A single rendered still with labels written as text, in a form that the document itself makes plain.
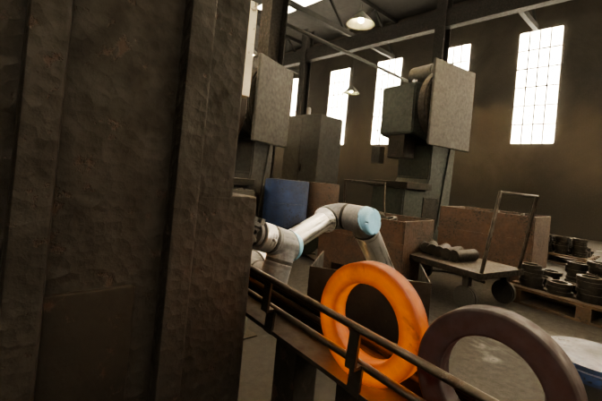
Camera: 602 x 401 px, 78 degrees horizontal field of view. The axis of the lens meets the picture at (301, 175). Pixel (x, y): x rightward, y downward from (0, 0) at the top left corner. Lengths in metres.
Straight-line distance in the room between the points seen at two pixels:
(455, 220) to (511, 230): 0.61
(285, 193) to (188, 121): 3.99
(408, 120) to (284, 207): 2.66
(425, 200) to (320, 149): 1.92
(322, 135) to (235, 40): 5.44
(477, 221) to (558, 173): 8.15
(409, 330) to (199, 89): 0.48
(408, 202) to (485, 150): 7.55
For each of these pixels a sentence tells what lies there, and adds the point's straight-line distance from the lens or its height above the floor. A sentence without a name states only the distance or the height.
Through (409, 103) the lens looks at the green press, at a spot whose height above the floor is 2.27.
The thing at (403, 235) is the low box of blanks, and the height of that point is 0.50.
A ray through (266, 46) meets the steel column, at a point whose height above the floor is 2.81.
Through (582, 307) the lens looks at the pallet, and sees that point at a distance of 3.76.
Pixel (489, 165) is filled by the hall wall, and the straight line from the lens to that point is 13.27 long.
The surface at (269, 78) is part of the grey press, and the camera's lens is 4.91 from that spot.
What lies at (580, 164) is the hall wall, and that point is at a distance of 12.67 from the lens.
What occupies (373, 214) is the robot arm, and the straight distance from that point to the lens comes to 1.59.
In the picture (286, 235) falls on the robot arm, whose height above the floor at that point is 0.73.
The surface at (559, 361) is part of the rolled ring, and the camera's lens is 0.51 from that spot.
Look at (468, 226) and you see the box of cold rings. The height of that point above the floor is 0.53.
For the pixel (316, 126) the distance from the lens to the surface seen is 6.13.
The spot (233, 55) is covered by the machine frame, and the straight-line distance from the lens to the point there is 0.70.
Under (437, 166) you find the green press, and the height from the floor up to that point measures 1.32.
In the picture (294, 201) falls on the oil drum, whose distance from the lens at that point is 4.59.
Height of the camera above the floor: 0.91
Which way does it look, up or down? level
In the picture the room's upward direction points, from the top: 5 degrees clockwise
